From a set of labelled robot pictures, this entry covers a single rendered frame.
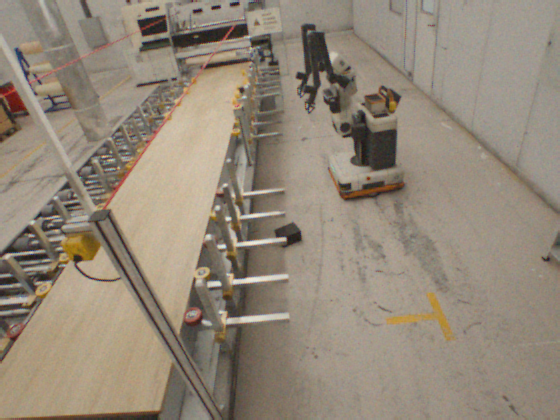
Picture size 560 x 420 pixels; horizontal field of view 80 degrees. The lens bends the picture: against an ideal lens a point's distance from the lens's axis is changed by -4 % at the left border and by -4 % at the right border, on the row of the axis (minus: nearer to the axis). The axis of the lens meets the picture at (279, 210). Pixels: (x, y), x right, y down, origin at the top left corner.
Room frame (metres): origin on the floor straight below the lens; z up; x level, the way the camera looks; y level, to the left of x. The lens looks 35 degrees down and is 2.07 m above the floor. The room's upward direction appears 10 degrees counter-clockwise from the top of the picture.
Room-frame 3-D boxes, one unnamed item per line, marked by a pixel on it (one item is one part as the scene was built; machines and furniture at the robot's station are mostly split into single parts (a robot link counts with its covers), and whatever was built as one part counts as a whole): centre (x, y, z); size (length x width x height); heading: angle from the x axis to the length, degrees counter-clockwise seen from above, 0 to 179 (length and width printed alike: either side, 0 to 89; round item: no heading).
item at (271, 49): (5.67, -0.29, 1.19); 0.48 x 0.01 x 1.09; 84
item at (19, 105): (9.37, 6.16, 0.41); 0.76 x 0.48 x 0.81; 1
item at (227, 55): (5.82, 0.41, 1.05); 1.43 x 0.12 x 0.12; 84
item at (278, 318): (0.97, 0.26, 0.82); 0.43 x 0.03 x 0.04; 84
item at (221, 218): (1.44, 0.30, 0.90); 0.04 x 0.04 x 0.48; 84
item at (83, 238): (0.63, 0.42, 1.20); 0.15 x 0.12 x 1.00; 174
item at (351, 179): (3.14, -0.96, 0.16); 0.67 x 0.64 x 0.25; 90
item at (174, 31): (6.11, 0.38, 0.95); 1.65 x 0.70 x 1.90; 84
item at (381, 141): (3.14, -1.06, 0.59); 0.55 x 0.34 x 0.83; 0
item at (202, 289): (0.94, 0.35, 0.91); 0.04 x 0.04 x 0.48; 84
